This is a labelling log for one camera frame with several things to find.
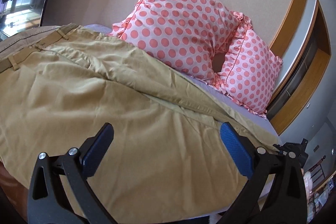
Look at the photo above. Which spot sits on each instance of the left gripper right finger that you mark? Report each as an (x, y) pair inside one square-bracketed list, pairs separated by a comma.
[(275, 190)]

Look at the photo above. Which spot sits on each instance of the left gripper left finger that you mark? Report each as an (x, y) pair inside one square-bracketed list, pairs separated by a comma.
[(47, 199)]

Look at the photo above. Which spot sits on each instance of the khaki tan pants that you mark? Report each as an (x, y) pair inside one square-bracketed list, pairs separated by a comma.
[(53, 97)]

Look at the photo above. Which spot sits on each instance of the wooden chair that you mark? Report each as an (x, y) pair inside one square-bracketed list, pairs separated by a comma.
[(315, 168)]

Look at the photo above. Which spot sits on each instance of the lavender bed sheet mattress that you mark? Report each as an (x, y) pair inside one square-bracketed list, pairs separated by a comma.
[(168, 158)]

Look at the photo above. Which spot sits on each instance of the right pink polka-dot pillow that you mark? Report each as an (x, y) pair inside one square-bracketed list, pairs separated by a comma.
[(250, 69)]

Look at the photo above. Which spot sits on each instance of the pink polka-dot pillow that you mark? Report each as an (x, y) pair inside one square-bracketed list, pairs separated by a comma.
[(183, 34), (250, 69)]

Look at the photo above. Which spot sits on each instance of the left pink polka-dot pillow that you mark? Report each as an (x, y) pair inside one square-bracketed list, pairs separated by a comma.
[(183, 34)]

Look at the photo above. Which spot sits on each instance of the wooden door frame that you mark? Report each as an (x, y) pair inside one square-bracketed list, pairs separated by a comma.
[(305, 110)]

